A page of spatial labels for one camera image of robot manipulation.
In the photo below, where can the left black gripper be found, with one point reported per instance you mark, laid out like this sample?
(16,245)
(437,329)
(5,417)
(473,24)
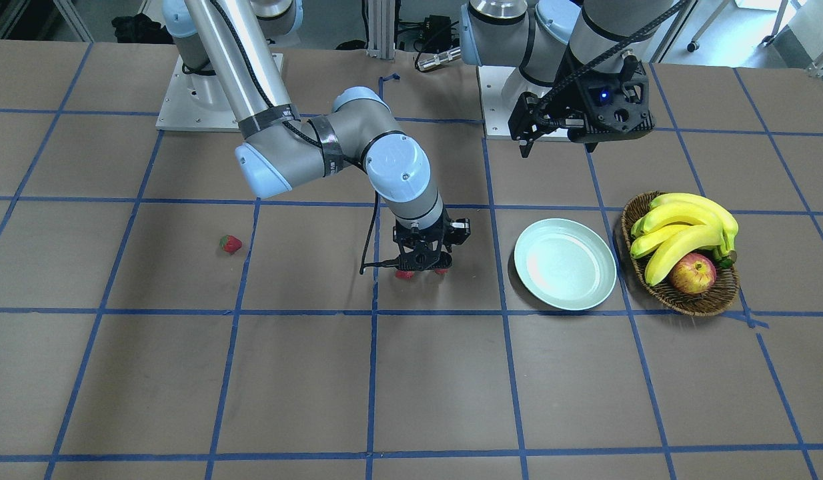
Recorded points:
(566,101)

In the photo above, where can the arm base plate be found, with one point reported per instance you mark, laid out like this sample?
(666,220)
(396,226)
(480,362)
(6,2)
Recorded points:
(500,87)
(196,103)

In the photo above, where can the red apple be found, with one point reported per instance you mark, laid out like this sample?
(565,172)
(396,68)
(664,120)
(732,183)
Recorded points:
(694,274)

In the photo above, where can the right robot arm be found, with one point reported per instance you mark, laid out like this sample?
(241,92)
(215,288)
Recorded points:
(228,41)

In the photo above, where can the yellow banana bunch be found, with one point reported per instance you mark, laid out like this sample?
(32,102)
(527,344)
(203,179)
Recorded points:
(661,229)

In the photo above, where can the pale green plate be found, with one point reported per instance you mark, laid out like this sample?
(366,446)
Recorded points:
(565,264)

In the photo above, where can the wicker fruit basket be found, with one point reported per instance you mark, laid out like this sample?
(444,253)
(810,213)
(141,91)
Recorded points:
(716,300)

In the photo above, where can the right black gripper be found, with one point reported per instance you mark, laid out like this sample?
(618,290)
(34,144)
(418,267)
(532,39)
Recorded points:
(459,230)

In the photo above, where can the aluminium frame post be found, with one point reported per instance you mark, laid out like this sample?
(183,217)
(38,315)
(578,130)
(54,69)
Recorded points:
(381,26)

